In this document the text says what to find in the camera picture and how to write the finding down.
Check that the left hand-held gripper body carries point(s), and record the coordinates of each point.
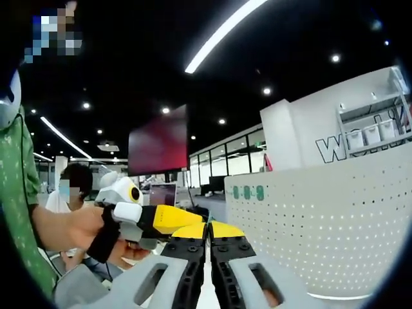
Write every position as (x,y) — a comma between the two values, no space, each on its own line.
(116,193)

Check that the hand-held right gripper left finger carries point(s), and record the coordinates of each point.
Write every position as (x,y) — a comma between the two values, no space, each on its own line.
(188,280)

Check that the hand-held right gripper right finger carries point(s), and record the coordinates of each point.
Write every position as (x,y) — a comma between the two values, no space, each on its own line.
(230,280)

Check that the white perforated mounting plate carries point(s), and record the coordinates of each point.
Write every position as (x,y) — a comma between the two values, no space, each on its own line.
(322,225)

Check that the person's left hand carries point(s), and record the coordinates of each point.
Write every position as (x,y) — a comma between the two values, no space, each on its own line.
(83,228)

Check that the silver desktop monitor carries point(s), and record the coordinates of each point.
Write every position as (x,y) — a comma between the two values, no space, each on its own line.
(164,194)

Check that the ceiling air vent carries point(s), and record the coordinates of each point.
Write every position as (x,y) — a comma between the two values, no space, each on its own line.
(107,146)

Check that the black computer monitor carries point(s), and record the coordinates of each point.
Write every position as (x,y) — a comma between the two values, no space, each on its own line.
(217,185)

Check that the large red display screen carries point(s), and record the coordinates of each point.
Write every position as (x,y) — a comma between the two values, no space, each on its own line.
(157,145)

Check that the grey mesh office chair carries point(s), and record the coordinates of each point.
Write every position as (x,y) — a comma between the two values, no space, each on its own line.
(80,283)

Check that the operator in green shirt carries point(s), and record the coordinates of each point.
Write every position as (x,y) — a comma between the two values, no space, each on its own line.
(16,193)

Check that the red hanging cloth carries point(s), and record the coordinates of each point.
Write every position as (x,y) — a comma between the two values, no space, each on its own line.
(267,164)

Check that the white worn device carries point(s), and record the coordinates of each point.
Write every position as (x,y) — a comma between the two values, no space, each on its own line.
(9,106)

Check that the long ceiling light strip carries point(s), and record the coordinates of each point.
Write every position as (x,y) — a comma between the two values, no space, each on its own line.
(196,62)

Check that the grey metal shelving rack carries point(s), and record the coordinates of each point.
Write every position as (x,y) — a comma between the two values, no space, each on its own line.
(340,128)

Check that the white storage bin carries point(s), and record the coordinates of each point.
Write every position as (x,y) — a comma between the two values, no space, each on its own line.
(372,135)
(356,141)
(387,129)

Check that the group of round ceiling spotlights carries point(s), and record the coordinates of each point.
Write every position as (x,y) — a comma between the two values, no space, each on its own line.
(335,58)

